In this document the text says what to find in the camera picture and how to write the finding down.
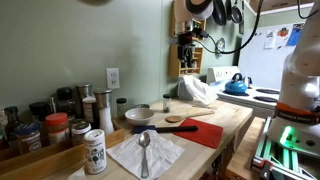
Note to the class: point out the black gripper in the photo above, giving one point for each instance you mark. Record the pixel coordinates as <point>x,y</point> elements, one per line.
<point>186,41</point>

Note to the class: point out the small glass jar black lid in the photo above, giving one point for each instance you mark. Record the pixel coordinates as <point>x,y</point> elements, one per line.
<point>121,109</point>

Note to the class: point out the white lid spice jar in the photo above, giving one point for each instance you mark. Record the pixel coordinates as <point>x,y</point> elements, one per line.
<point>80,132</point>

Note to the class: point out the red lid spice jar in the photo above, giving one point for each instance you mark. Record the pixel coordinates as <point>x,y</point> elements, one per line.
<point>57,130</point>

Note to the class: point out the blue lid spice jar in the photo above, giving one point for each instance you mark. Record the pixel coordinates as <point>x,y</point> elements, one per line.
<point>29,140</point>

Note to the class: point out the wooden spice rack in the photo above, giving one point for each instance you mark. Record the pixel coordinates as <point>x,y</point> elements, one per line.
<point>201,25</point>
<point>173,63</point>

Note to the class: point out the white cloth towel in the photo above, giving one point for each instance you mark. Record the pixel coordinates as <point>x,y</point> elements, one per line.
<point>201,90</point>

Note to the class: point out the blue kettle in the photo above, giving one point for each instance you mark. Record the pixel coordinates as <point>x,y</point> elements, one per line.
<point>235,87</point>

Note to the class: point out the large black frying pan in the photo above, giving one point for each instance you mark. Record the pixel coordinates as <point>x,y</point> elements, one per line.
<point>219,12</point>

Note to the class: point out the wooden spoon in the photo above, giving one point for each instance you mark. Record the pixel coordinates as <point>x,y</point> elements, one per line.
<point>175,118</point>

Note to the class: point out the small metal lid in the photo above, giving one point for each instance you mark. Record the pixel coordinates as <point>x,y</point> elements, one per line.
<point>143,106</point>

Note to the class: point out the small steel pot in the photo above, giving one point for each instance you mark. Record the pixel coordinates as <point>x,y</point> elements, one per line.
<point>248,82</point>

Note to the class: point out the white electric stove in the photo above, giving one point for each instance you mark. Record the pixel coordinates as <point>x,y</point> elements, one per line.
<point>240,100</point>

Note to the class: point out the small black frying pan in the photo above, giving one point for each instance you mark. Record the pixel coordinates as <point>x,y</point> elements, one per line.
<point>237,15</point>

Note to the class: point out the white ceramic bowl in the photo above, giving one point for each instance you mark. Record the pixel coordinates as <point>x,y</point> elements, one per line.
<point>139,115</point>

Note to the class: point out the white refrigerator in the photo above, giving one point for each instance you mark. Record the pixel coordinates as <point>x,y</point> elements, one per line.
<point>263,63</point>

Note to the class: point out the white paper sheet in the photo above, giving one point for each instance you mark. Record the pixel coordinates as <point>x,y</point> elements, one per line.
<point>269,39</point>

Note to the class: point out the metal spoon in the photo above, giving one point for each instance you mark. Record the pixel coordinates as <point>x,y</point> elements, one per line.
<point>144,140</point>

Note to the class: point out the white paper napkin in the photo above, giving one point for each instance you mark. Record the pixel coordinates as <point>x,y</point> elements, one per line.
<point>163,155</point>

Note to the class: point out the red printed paper sheet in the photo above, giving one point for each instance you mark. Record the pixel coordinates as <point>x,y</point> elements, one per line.
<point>282,35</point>

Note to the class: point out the steel topped salt grinder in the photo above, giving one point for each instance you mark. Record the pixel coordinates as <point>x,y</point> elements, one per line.
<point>105,116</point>

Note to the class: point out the steel pepper grinder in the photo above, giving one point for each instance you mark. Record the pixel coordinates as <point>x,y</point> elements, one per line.
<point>83,90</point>

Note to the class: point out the white label spice bottle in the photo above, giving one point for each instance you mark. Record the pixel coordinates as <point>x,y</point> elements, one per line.
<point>88,110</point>

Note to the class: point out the blue paper sheet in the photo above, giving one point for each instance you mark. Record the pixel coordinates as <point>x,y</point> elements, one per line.
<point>295,34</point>

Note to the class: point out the dark bottle black cap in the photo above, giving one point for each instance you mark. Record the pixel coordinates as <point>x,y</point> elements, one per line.
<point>65,100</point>

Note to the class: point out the white printed spice shaker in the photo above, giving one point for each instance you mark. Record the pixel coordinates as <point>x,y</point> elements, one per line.
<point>95,153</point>

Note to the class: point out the bottle with metal pourer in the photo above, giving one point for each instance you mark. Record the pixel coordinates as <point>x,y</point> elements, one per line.
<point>52,105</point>

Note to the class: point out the wooden tray box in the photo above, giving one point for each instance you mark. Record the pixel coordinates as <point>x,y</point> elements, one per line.
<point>50,158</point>

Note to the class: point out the dark sauce bottle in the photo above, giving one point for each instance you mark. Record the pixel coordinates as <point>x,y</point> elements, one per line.
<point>12,123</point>

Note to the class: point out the decorative wall plate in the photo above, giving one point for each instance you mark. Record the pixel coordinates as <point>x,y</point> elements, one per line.
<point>220,45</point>

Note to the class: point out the white wall outlet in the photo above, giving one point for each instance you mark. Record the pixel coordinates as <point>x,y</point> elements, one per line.
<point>112,78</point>

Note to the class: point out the wooden wall cabinet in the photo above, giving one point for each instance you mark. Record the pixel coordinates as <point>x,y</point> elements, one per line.
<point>276,5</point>

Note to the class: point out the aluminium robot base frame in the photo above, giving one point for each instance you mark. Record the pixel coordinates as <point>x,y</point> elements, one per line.
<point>276,156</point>

